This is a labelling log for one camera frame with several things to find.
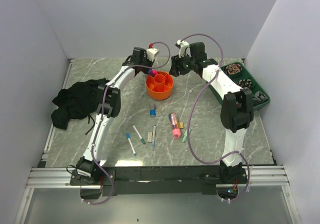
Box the black cloth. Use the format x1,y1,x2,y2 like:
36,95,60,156
51,78,108,130

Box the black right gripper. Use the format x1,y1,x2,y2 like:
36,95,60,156
168,51,196,78

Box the small yellow eraser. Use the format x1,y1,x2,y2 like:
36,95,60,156
178,122,184,129

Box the white green marker pen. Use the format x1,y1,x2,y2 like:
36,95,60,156
132,124,146,145

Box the green compartment tray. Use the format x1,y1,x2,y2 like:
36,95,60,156
202,62,271,111

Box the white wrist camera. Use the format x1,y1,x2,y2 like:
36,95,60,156
175,39,190,58
146,43,160,62

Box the black base bar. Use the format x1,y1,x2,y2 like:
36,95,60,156
70,165,248,199

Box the grey black clips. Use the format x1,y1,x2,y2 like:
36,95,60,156
253,91,268,106

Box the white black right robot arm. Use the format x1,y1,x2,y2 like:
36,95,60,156
169,39,254,183

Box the beige eraser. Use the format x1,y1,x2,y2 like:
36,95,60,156
147,131,152,143

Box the orange round desk organizer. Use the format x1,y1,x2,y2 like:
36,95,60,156
145,71,174,101

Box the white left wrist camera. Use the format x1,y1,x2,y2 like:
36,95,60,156
146,43,160,62

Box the aluminium rail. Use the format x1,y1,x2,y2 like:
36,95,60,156
25,166,290,189

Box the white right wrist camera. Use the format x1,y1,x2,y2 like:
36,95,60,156
175,39,190,58

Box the pink black rolled ribbon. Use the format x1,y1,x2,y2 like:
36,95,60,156
225,63,243,76

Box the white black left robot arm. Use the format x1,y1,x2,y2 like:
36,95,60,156
70,47,159,186

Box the beige black rolled ribbon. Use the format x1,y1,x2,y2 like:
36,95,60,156
236,78,253,89

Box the mint green highlighter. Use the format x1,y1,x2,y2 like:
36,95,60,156
181,128,192,143

